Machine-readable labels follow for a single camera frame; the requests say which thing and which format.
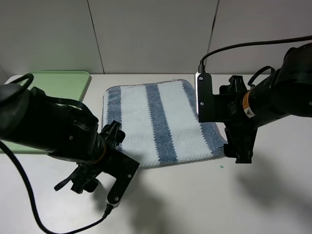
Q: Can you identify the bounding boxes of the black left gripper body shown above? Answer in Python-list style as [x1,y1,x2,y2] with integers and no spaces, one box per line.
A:
[71,120,126,185]

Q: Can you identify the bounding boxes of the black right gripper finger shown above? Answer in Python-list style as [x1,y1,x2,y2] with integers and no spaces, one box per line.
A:
[236,129,256,164]
[224,127,240,158]

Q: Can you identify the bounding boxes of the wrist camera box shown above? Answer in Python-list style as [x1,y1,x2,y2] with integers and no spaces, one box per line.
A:
[195,72,226,122]
[102,149,140,207]

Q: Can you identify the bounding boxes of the black left camera cable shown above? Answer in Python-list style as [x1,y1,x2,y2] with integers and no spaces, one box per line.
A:
[0,140,114,234]

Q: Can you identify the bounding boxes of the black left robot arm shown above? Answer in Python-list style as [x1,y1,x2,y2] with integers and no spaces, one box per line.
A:
[0,83,132,194]

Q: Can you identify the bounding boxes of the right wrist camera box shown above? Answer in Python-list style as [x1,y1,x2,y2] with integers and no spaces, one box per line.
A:
[195,72,226,122]

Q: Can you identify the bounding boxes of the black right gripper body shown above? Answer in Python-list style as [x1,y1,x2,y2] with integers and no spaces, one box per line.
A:
[214,75,257,137]

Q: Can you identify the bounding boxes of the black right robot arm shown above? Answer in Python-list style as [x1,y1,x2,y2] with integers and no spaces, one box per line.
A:
[215,43,312,163]

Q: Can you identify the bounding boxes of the blue white striped towel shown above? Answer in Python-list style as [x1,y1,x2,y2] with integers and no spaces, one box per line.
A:
[102,79,225,168]

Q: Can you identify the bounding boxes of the green plastic tray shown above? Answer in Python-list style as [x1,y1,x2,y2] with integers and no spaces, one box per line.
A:
[0,71,90,153]

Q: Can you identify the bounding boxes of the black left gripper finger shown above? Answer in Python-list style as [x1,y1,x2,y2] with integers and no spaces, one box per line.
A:
[71,172,100,194]
[99,120,126,149]

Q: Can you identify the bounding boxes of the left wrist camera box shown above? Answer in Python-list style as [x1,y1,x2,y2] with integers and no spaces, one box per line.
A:
[102,149,140,207]

